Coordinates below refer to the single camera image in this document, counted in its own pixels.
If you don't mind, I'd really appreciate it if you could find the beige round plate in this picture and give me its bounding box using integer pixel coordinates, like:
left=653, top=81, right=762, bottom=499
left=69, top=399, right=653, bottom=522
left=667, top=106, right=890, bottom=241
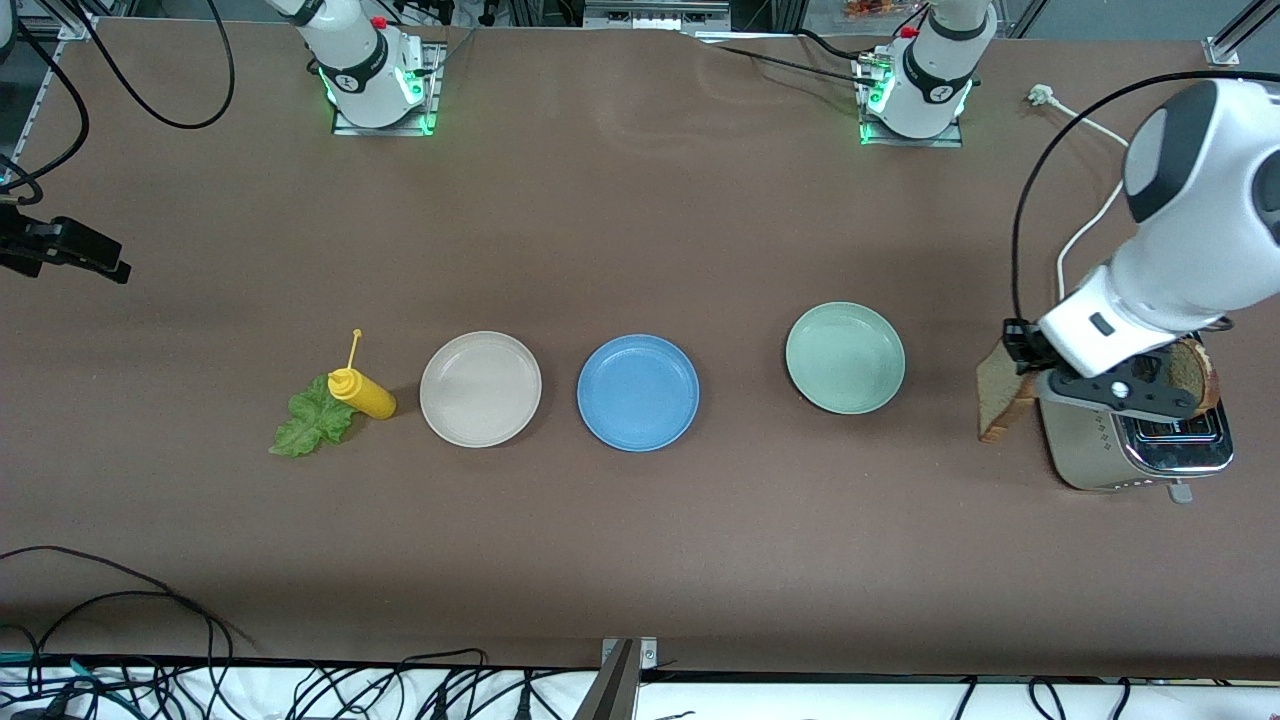
left=419, top=331, right=543, bottom=449

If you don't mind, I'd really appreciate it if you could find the aluminium frame profile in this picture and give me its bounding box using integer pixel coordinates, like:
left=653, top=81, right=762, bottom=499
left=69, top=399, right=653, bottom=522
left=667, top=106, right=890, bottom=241
left=18, top=0, right=136, bottom=136
left=1205, top=0, right=1280, bottom=69

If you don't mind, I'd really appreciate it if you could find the green round plate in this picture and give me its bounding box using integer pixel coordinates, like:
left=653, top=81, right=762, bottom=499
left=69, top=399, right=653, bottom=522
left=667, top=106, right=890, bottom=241
left=785, top=301, right=907, bottom=416

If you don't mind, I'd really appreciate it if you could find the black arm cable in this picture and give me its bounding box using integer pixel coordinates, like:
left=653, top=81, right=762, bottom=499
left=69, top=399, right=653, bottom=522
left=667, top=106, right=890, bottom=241
left=1011, top=70, right=1280, bottom=326
left=0, top=0, right=238, bottom=208

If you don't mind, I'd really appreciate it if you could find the beige chrome toaster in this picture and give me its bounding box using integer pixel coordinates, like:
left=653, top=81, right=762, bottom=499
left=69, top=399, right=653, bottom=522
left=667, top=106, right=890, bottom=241
left=1038, top=335, right=1236, bottom=504

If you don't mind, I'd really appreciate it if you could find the grey power strip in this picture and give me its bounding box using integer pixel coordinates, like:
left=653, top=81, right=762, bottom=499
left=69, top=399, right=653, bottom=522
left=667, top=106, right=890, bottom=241
left=583, top=0, right=733, bottom=31

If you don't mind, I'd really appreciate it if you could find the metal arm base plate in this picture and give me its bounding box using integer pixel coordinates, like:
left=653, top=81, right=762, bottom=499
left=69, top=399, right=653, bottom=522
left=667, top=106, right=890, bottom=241
left=857, top=50, right=966, bottom=149
left=332, top=40, right=443, bottom=137

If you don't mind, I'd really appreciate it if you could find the brown bread slice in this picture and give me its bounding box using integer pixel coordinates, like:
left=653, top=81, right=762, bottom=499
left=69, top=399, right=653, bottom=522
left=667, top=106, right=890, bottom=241
left=977, top=335, right=1043, bottom=444
left=1165, top=338, right=1222, bottom=417

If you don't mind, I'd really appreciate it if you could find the metal corner bracket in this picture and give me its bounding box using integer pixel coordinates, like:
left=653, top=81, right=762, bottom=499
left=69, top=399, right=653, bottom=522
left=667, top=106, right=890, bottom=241
left=600, top=637, right=659, bottom=669

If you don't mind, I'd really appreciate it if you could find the yellow squeeze bottle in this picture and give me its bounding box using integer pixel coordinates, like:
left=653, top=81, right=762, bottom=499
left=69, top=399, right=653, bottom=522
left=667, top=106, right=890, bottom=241
left=327, top=329, right=398, bottom=421

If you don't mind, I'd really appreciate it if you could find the grey aluminium profile beam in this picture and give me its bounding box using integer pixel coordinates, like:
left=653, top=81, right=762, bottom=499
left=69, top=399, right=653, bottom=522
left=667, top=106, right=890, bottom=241
left=572, top=640, right=641, bottom=720

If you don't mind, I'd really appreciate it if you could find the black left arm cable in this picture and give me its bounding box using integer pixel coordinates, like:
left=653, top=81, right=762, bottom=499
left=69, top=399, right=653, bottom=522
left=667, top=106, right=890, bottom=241
left=1011, top=70, right=1280, bottom=326

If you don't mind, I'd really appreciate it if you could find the blue round plate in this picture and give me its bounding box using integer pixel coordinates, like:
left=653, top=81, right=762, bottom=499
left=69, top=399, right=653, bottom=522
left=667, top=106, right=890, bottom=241
left=577, top=334, right=701, bottom=453

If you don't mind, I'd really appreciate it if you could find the green lettuce leaf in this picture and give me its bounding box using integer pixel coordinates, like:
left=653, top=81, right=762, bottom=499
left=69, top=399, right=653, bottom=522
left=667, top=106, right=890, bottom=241
left=268, top=374, right=357, bottom=459

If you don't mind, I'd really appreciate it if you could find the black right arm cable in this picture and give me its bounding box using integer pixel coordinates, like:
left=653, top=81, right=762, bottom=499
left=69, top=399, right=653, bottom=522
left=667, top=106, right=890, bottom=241
left=0, top=0, right=238, bottom=208

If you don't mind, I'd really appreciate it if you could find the black base cable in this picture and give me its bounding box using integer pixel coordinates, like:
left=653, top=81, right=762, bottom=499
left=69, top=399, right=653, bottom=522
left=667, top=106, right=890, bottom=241
left=700, top=40, right=881, bottom=89

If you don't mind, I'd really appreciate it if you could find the white toaster power cable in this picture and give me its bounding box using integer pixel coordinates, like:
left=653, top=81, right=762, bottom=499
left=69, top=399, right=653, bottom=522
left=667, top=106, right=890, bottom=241
left=1029, top=85, right=1131, bottom=301

